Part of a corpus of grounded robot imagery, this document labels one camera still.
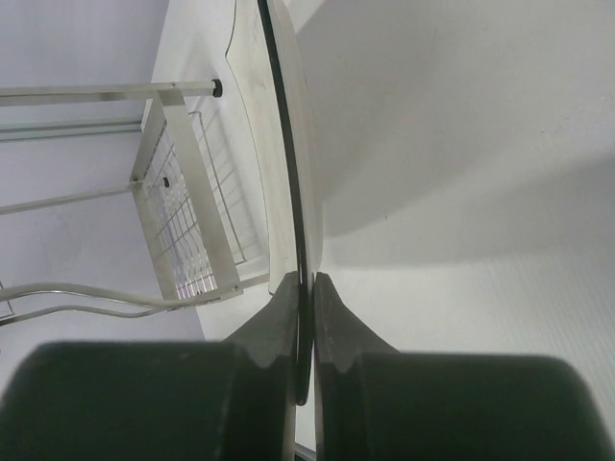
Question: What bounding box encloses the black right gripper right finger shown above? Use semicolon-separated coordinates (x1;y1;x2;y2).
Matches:
314;274;599;460

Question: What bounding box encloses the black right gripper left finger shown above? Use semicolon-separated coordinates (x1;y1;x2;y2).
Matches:
1;273;301;460

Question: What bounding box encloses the stainless steel dish rack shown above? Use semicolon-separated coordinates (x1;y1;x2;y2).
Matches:
1;79;273;318

